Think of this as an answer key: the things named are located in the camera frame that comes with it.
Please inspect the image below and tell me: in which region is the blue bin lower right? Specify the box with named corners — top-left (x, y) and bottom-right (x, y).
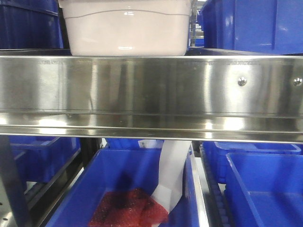
top-left (225, 153), bottom-right (303, 227)

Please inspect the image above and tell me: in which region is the blue bin rear right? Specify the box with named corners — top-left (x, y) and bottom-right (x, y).
top-left (202, 141), bottom-right (302, 184)

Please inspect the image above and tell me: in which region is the blue bin upper right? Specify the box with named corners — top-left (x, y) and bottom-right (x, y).
top-left (201, 0), bottom-right (303, 54)

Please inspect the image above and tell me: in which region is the blue bin lower left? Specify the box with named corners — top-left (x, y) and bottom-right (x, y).
top-left (9, 136), bottom-right (80, 183)

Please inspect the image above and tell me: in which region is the blue bin with red item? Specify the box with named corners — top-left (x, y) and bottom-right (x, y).
top-left (46, 148), bottom-right (199, 227)

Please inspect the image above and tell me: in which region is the stainless steel shelf rack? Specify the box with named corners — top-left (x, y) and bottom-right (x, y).
top-left (0, 48), bottom-right (303, 227)

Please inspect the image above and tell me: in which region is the white plastic storage bin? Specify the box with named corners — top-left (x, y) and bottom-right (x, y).
top-left (58, 0), bottom-right (192, 56)

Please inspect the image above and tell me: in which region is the red mesh bag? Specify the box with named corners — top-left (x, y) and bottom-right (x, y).
top-left (88, 188), bottom-right (169, 227)

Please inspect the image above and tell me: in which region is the blue bin upper left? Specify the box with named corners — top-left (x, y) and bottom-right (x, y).
top-left (0, 0), bottom-right (63, 50)

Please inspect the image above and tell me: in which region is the white paper sheet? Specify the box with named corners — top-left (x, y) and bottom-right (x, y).
top-left (151, 140), bottom-right (191, 213)

